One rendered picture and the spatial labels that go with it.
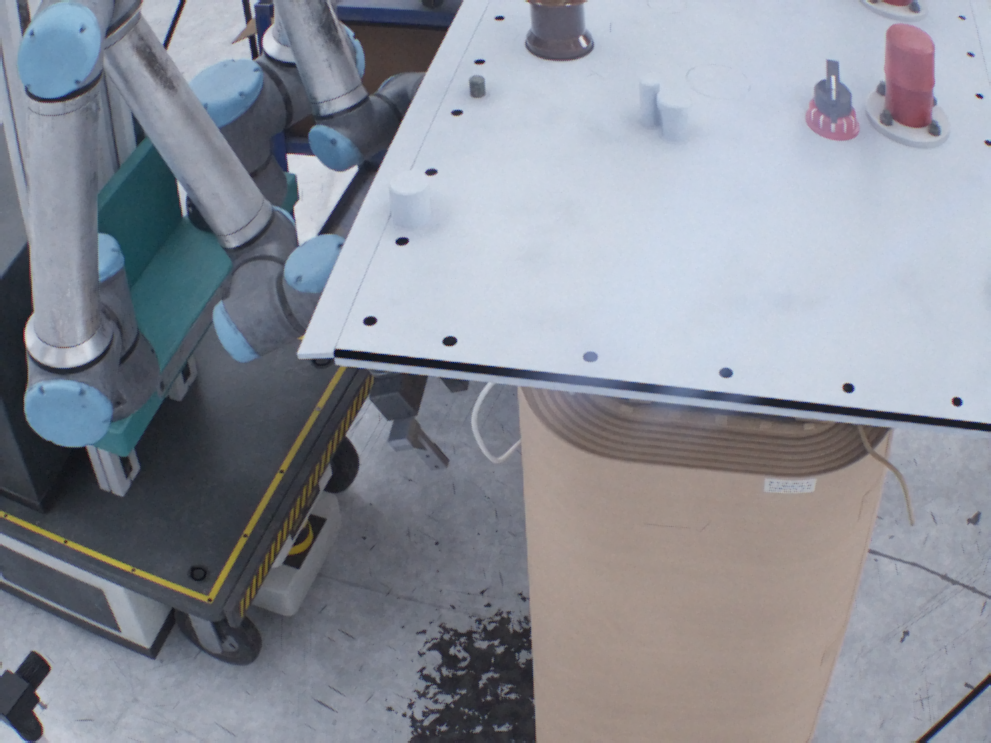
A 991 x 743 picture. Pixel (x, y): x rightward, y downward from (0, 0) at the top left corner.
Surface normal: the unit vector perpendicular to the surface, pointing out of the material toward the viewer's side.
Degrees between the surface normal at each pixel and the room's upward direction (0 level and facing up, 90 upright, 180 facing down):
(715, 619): 90
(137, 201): 90
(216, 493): 0
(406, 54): 90
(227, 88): 5
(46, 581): 90
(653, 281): 0
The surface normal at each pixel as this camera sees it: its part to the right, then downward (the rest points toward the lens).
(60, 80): 0.07, 0.59
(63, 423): 0.04, 0.76
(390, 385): -0.47, -0.61
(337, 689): -0.07, -0.71
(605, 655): -0.36, 0.67
